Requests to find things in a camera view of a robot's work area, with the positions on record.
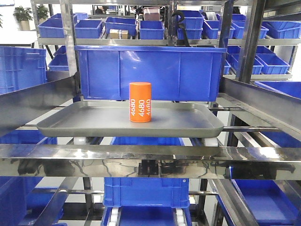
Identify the orange cylindrical capacitor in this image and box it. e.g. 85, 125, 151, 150
129, 82, 151, 123

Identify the cardboard box on shelf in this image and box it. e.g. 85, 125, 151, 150
110, 29, 129, 39

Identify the large blue plastic bin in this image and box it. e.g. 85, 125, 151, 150
75, 46, 226, 102

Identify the grey metal tray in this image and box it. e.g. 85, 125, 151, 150
37, 101, 224, 138

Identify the small blue bin top middle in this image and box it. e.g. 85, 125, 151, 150
139, 21, 165, 40

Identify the blue bin below centre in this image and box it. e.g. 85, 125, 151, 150
103, 137, 190, 209

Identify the small blue bin top centre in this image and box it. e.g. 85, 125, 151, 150
105, 17, 136, 36

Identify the stacked blue bins top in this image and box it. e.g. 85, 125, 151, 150
177, 10, 204, 40

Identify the small blue bin top centre-left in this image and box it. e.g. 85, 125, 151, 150
75, 20, 102, 39

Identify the small blue bin top left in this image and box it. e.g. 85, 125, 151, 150
38, 18, 64, 38

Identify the blue bin mid right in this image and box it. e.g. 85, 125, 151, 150
256, 54, 290, 74

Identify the blue crate far left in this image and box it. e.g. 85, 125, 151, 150
0, 46, 47, 94

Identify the blue bin lower right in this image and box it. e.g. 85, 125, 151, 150
216, 178, 301, 226

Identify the blue bin top far right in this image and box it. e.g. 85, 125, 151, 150
262, 21, 301, 39

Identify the blue bin lower left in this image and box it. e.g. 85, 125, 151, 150
0, 130, 57, 226

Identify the potted green plant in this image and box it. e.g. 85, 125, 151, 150
13, 6, 33, 31

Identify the steel shelf rack frame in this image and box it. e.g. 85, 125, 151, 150
0, 0, 301, 226

